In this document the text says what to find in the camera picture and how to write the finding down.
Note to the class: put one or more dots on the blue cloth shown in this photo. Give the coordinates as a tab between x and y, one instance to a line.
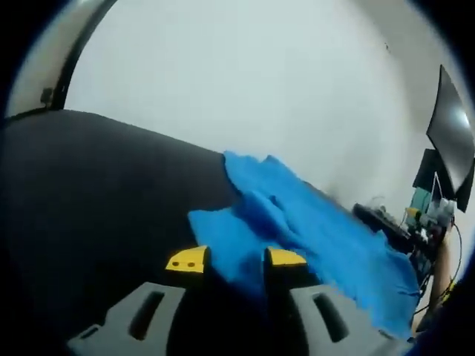
315	237

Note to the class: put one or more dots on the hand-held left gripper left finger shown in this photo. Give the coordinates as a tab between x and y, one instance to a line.
148	319

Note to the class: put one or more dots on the large black monitor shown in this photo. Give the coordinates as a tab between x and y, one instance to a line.
451	130

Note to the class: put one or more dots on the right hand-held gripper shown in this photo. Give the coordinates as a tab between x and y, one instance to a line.
436	219

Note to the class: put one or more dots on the small black monitor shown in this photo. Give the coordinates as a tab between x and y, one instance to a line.
426	170

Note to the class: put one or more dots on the teal stand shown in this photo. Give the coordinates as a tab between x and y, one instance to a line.
421	198

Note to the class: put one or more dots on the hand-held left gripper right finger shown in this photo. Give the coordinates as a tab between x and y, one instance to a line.
315	326

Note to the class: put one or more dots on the black desk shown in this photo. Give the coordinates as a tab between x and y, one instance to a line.
382	220

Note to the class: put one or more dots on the glass partition black frame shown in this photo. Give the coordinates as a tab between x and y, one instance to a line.
65	85

